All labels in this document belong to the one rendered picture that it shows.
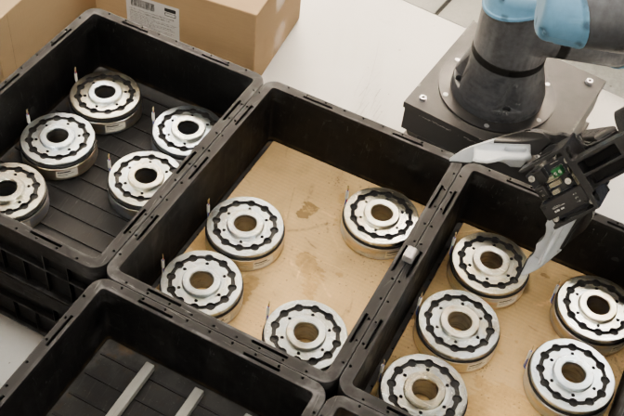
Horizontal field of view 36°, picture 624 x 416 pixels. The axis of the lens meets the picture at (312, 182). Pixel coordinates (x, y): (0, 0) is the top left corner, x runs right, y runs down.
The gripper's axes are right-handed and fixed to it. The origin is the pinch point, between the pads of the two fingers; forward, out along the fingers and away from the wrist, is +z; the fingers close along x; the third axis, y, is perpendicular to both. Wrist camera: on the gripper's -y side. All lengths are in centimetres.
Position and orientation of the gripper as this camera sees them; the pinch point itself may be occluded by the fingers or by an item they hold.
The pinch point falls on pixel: (486, 215)
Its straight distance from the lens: 111.1
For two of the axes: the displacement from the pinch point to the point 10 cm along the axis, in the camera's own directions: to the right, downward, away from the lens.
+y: -4.2, 2.8, -8.6
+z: -7.3, 4.5, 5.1
